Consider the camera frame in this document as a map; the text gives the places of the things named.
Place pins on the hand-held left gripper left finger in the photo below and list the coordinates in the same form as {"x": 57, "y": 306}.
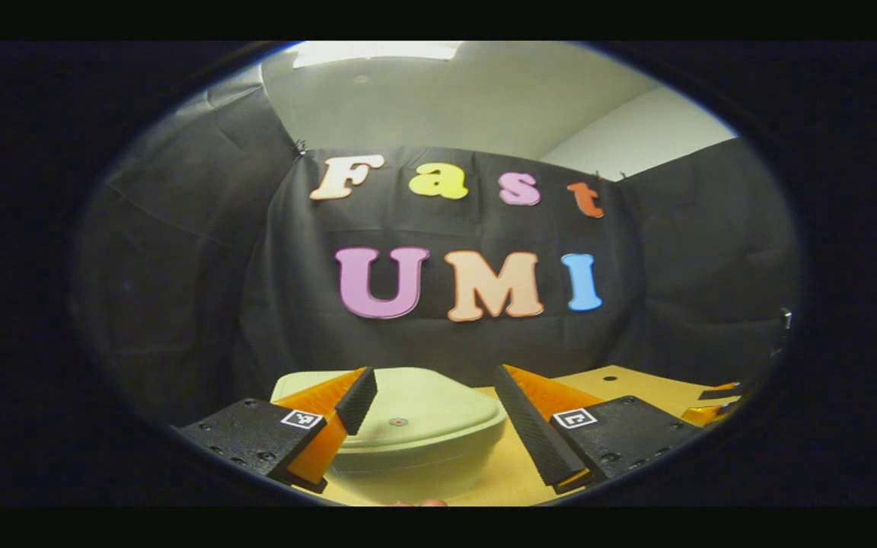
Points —
{"x": 358, "y": 399}

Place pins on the wooden desktop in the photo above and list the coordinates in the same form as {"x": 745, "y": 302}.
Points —
{"x": 659, "y": 388}

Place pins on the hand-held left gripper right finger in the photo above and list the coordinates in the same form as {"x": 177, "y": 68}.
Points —
{"x": 530, "y": 434}

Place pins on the ceiling light panel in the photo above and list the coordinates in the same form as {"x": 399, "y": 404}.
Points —
{"x": 374, "y": 53}

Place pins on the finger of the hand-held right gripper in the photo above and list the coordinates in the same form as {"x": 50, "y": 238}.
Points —
{"x": 705, "y": 415}
{"x": 720, "y": 392}

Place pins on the green desktop garbage bin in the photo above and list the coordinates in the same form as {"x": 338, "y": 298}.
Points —
{"x": 423, "y": 411}

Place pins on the black backdrop cloth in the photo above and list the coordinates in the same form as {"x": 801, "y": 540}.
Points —
{"x": 202, "y": 304}

